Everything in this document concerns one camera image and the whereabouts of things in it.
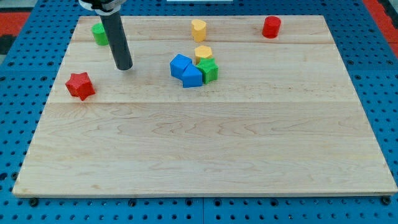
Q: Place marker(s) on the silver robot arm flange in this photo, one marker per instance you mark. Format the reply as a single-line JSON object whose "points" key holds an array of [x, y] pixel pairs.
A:
{"points": [[102, 7]]}

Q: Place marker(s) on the light wooden board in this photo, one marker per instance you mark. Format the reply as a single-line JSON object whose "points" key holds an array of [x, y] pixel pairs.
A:
{"points": [[282, 120]]}

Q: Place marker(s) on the blue cube block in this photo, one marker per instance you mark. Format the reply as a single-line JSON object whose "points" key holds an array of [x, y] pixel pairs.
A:
{"points": [[178, 65]]}

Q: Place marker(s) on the blue pentagon block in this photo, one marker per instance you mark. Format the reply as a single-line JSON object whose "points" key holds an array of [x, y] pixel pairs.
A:
{"points": [[191, 77]]}

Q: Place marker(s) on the green star block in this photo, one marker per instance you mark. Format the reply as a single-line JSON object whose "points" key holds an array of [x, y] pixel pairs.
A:
{"points": [[209, 69]]}

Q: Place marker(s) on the yellow hexagon block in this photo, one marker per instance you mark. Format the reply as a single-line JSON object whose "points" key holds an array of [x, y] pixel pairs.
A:
{"points": [[202, 52]]}

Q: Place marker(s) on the yellow heart block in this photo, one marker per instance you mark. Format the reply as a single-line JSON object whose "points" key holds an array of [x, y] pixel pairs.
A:
{"points": [[198, 28]]}

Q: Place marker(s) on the red cylinder block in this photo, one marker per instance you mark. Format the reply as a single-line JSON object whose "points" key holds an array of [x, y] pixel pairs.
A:
{"points": [[271, 27]]}

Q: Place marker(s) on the red star block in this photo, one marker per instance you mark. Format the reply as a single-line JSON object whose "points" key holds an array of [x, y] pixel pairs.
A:
{"points": [[79, 85]]}

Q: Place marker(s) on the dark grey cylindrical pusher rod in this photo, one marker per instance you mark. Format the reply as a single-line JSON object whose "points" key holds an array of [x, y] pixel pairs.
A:
{"points": [[117, 41]]}

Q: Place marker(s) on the green cylinder block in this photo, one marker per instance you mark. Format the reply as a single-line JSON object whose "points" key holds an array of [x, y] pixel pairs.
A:
{"points": [[99, 34]]}

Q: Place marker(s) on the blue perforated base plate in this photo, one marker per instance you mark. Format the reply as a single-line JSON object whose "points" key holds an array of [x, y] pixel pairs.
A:
{"points": [[31, 65]]}

